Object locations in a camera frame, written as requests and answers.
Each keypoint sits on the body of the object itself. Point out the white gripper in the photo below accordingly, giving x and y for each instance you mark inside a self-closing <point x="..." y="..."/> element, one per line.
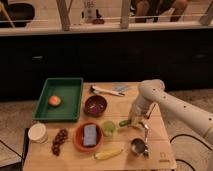
<point x="135" y="120"/>

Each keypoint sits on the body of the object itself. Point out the green pepper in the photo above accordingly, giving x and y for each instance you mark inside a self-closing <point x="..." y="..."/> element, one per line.
<point x="124" y="123"/>

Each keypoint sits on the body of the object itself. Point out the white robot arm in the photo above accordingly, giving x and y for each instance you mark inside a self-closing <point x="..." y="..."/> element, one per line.
<point x="149" y="91"/>

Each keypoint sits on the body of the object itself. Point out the wooden block holder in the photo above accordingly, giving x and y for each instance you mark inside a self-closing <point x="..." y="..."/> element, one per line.
<point x="150" y="110"/>

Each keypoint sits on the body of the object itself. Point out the metal measuring cup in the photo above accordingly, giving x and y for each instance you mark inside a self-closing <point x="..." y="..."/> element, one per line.
<point x="140" y="146"/>

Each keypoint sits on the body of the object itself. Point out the green cup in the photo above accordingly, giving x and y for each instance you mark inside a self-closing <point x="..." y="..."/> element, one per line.
<point x="108" y="128"/>

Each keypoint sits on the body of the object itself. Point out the dark red bowl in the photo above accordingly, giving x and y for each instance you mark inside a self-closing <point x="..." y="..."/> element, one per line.
<point x="95" y="106"/>

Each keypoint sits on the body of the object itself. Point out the blue sponge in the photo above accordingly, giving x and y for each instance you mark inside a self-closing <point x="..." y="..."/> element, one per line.
<point x="90" y="135"/>

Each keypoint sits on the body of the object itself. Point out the yellow corn cob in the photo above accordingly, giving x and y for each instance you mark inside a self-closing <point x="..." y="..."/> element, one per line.
<point x="106" y="154"/>

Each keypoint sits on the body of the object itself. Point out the orange plate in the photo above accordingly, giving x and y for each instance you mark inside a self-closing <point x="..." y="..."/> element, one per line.
<point x="78" y="138"/>

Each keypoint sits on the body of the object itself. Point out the green plastic tray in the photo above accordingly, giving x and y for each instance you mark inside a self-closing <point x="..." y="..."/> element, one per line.
<point x="70" y="92"/>

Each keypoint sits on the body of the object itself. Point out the purple grape bunch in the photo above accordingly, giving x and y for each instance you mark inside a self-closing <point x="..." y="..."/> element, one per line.
<point x="59" y="139"/>

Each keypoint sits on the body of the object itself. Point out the orange peach fruit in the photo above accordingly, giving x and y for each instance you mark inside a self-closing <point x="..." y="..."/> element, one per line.
<point x="54" y="101"/>

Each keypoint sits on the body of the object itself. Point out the white round container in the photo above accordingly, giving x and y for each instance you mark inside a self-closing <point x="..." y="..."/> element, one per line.
<point x="38" y="133"/>

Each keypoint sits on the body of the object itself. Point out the seated person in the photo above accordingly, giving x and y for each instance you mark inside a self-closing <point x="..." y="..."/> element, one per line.
<point x="147" y="9"/>

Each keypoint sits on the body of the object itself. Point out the white bottle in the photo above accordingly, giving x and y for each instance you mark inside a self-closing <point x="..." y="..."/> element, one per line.
<point x="89" y="10"/>

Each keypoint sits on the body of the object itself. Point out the black chair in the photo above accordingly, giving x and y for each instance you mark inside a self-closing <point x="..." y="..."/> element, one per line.
<point x="20" y="13"/>

